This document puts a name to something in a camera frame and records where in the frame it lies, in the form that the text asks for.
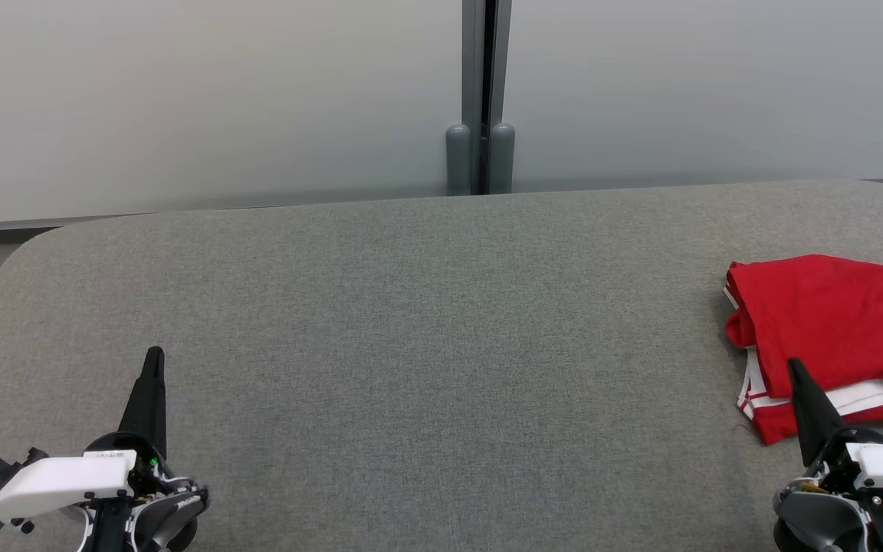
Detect red white basketball shorts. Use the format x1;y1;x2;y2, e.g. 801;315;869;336
736;347;883;447

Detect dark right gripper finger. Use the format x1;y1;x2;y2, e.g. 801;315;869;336
786;356;849;468

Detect grey partition post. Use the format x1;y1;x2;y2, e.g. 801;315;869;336
445;0;482;197
487;0;517;195

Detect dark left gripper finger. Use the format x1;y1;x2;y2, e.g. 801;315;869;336
118;346;169;461

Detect red jersey striped white trim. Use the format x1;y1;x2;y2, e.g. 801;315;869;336
724;254;883;399

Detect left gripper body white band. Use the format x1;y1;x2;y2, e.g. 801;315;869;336
0;433;174;524

